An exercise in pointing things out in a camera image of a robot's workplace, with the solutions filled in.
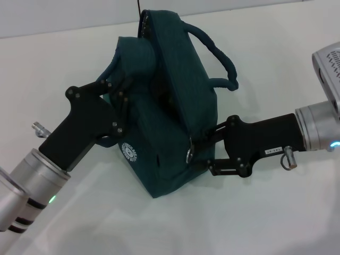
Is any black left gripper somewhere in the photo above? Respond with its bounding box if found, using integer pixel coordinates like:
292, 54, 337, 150
38, 77, 133, 172

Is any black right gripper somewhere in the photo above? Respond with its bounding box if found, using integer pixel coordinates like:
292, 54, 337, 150
195, 113, 306, 178

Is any dark teal fabric lunch bag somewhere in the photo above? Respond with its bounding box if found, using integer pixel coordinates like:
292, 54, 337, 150
95, 10, 239, 199

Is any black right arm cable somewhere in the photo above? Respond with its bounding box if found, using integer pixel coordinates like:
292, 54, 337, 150
280, 145, 298, 171

